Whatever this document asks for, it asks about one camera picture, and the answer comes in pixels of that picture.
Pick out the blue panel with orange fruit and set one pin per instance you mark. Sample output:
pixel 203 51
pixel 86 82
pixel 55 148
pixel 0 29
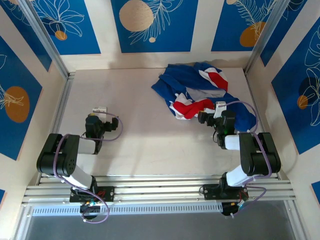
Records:
pixel 230 25

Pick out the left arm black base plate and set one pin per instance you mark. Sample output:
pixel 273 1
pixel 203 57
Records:
pixel 105 193

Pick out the blue panel with leaf outline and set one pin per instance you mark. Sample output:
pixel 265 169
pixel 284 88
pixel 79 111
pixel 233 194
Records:
pixel 287 100

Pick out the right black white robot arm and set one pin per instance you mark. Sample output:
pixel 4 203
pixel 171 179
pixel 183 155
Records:
pixel 260 155

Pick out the blue panel with white flower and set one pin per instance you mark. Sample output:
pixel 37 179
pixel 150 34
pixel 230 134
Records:
pixel 75 37

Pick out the blue panel with beige circle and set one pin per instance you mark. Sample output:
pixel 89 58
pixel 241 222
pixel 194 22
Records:
pixel 175 30

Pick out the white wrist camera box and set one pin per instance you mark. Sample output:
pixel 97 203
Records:
pixel 99 109
pixel 220 106

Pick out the aluminium table edge rail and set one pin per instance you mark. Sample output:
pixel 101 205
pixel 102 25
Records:
pixel 255 100
pixel 63 100

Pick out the blue panel with orange oval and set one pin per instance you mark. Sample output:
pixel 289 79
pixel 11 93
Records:
pixel 15 75

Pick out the aluminium corner post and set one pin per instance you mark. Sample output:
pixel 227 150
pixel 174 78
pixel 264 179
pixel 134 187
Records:
pixel 45 40
pixel 272 32

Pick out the small blue wall panel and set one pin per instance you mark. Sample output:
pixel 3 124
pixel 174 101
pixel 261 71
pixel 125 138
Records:
pixel 2 196
pixel 316 195

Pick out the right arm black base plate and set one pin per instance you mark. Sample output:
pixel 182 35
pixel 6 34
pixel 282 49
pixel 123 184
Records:
pixel 212 192

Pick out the aluminium extrusion base frame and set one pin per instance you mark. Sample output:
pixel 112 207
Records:
pixel 160 185

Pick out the blue red white zip jacket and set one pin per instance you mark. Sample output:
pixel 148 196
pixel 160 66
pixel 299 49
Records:
pixel 190 82

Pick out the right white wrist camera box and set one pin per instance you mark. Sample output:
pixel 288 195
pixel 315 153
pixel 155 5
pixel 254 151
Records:
pixel 220 106

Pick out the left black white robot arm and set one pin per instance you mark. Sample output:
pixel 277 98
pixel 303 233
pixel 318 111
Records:
pixel 60 160

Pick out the blue floral wall panel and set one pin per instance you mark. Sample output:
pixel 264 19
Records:
pixel 287 27
pixel 25 37

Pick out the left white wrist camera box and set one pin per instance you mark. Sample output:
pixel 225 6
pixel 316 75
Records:
pixel 99 109

